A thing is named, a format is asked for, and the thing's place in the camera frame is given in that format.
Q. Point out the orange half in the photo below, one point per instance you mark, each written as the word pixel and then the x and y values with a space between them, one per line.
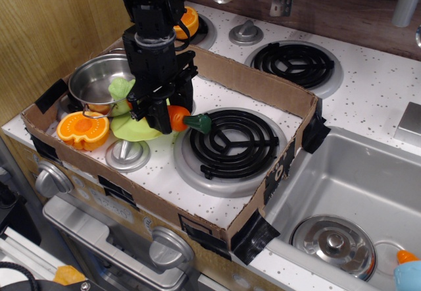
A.
pixel 190 19
pixel 82 132

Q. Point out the back right black burner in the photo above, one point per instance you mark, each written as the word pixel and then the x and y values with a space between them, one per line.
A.
pixel 306 64

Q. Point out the back silver stove knob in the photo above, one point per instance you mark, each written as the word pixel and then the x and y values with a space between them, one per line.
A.
pixel 246 34

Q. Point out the small steel pot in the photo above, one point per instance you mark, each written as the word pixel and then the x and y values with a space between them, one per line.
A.
pixel 89 85

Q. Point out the blue orange toy bottle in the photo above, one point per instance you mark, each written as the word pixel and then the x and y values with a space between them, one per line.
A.
pixel 407 273

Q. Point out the left oven knob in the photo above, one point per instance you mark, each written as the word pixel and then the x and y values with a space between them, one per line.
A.
pixel 51 180

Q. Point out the silver faucet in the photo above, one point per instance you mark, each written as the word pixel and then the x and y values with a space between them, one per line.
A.
pixel 403 12

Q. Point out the grey sink basin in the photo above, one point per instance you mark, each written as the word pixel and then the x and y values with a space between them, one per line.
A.
pixel 371 184

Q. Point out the front silver stove knob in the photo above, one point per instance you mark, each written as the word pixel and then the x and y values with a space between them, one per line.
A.
pixel 125 156

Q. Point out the orange toy carrot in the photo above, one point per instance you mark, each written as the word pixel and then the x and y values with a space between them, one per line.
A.
pixel 181 119

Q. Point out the back left black burner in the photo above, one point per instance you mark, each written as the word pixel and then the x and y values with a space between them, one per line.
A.
pixel 206 34

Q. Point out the silver stove knob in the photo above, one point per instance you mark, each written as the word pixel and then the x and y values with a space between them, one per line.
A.
pixel 125 156
pixel 246 34

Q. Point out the green toy lettuce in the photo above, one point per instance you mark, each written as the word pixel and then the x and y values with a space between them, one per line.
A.
pixel 119 88

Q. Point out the black burner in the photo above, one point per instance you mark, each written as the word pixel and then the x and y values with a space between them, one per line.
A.
pixel 206 34
pixel 231 160
pixel 306 64

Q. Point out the back orange half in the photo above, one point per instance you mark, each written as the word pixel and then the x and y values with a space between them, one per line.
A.
pixel 190 19

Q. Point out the right oven knob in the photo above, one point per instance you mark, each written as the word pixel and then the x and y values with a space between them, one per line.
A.
pixel 169 250

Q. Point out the cardboard fence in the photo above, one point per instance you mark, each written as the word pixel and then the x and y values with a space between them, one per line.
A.
pixel 247 233

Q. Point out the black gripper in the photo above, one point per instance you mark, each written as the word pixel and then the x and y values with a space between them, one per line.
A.
pixel 163 75

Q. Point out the orange cloth piece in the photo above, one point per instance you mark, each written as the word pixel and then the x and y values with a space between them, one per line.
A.
pixel 67 275

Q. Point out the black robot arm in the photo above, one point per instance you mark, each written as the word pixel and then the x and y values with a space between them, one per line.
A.
pixel 156 18

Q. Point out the oven knob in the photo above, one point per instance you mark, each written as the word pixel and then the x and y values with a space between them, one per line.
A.
pixel 169 250
pixel 51 180

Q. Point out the front orange half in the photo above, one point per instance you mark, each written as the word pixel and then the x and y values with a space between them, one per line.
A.
pixel 82 132

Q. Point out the steel pot lid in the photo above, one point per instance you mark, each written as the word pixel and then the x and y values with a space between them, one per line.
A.
pixel 337 241

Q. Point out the light green plate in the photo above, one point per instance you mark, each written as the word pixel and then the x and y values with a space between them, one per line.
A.
pixel 125 128

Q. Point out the front right black burner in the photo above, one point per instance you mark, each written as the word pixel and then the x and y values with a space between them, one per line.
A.
pixel 231 160

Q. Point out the silver oven door handle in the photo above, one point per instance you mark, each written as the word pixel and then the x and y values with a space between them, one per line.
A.
pixel 93 235

